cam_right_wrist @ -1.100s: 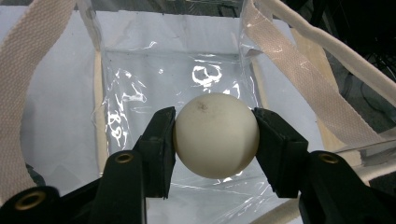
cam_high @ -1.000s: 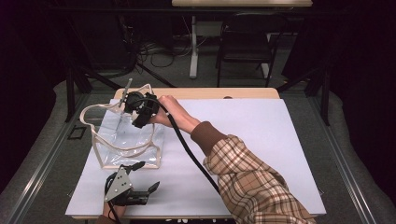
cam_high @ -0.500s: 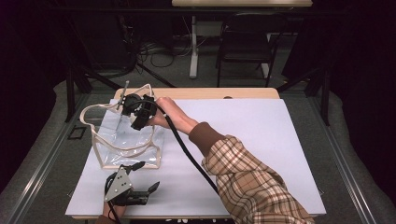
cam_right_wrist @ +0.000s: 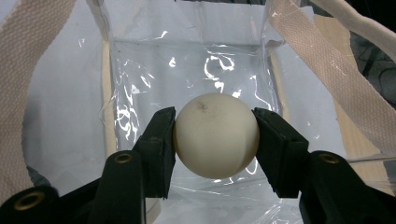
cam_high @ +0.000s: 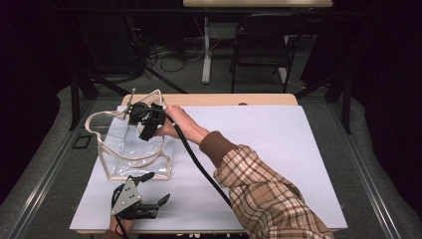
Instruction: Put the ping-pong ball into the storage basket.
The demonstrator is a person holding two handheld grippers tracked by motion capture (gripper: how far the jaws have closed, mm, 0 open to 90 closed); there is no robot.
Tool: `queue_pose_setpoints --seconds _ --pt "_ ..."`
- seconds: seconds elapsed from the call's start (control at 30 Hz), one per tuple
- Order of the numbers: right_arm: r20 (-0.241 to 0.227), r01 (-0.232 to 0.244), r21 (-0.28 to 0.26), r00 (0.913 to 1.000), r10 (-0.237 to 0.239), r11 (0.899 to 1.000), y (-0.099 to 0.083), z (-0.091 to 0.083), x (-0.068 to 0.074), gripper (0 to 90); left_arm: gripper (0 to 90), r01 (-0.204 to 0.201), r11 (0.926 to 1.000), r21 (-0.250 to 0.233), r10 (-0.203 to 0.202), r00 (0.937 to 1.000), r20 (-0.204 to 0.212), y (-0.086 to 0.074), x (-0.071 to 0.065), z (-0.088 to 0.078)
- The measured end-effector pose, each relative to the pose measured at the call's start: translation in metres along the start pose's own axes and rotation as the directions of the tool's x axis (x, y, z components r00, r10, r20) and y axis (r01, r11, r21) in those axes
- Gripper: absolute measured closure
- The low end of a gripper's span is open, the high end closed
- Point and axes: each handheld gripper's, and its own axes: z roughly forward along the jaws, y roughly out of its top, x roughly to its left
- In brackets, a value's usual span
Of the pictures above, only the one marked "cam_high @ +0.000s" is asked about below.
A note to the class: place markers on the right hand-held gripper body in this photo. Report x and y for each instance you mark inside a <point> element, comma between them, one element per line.
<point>151,116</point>

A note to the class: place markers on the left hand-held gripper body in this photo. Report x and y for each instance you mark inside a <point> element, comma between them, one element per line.
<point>126,197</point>

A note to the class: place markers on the transparent bag with beige trim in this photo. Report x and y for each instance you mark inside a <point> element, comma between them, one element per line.
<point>132,156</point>

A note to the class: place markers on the person's left hand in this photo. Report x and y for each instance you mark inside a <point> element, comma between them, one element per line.
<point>127,225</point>

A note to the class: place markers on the person's right hand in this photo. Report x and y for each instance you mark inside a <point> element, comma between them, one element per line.
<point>184,122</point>

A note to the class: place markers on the wooden table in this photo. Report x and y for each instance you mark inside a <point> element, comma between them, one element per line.
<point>212,99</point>

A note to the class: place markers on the black metal stand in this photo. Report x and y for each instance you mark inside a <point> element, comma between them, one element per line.
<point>83,83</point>
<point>346,99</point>

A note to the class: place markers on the white table mat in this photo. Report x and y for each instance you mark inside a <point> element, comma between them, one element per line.
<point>282,149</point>

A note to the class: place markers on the black folding chair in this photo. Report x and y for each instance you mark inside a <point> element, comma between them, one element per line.
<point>262,49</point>

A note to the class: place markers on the white desk with light top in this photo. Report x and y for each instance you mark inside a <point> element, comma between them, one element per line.
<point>255,3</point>

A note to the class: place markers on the black square frame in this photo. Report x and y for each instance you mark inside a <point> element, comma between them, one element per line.
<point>73,142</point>

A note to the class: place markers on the aluminium floor rail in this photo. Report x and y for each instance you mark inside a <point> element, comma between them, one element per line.
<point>365,172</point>
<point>49,169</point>

